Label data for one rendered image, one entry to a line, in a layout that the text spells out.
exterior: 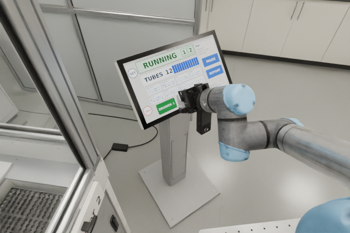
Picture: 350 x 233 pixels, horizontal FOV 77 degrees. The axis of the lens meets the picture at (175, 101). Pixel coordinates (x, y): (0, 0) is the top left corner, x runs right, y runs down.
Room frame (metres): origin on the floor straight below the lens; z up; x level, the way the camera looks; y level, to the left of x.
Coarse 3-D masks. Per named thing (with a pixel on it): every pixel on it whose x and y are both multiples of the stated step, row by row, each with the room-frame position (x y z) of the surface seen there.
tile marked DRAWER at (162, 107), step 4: (168, 100) 0.72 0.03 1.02; (172, 100) 0.73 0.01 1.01; (160, 104) 0.70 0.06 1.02; (164, 104) 0.70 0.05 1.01; (168, 104) 0.71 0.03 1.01; (172, 104) 0.71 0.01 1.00; (176, 104) 0.72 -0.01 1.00; (160, 108) 0.68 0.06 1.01; (164, 108) 0.69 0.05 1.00; (168, 108) 0.70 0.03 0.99; (172, 108) 0.70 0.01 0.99; (160, 112) 0.67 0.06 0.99; (164, 112) 0.68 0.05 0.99
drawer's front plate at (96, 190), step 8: (96, 184) 0.38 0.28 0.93; (96, 192) 0.36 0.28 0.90; (88, 200) 0.32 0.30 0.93; (96, 200) 0.34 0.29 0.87; (88, 208) 0.30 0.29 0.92; (96, 208) 0.32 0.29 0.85; (80, 216) 0.27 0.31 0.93; (88, 216) 0.28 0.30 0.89; (80, 224) 0.24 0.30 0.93; (72, 232) 0.22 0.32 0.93; (80, 232) 0.23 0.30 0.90
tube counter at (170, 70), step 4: (196, 56) 0.91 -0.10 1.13; (184, 60) 0.88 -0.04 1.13; (188, 60) 0.88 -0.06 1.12; (192, 60) 0.89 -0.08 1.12; (196, 60) 0.90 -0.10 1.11; (176, 64) 0.85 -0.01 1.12; (180, 64) 0.86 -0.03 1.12; (184, 64) 0.86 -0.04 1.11; (188, 64) 0.87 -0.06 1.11; (192, 64) 0.88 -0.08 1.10; (196, 64) 0.89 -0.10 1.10; (164, 68) 0.82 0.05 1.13; (168, 68) 0.82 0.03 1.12; (172, 68) 0.83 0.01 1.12; (176, 68) 0.84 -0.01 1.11; (180, 68) 0.84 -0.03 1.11; (184, 68) 0.85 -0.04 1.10; (188, 68) 0.86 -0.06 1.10; (168, 72) 0.81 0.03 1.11; (172, 72) 0.82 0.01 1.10; (176, 72) 0.82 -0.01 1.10; (168, 76) 0.80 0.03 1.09
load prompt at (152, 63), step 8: (184, 48) 0.92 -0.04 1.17; (192, 48) 0.93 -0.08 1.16; (160, 56) 0.85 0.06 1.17; (168, 56) 0.86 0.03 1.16; (176, 56) 0.87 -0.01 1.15; (184, 56) 0.89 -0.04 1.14; (136, 64) 0.78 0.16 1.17; (144, 64) 0.79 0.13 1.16; (152, 64) 0.81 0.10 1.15; (160, 64) 0.82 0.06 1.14
